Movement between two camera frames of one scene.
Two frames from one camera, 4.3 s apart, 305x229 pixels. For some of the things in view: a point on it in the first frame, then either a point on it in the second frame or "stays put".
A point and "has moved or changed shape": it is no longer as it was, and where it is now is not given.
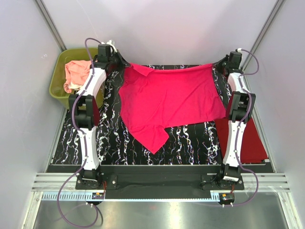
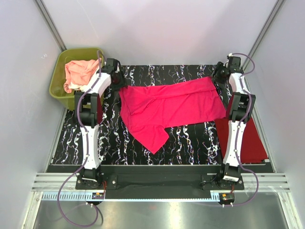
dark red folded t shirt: (252, 150) stays put
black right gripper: (218, 64) → (218, 67)
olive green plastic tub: (58, 70) stays put
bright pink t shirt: (153, 100) has moved or changed shape
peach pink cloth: (76, 71) stays put
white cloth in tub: (73, 86) stays put
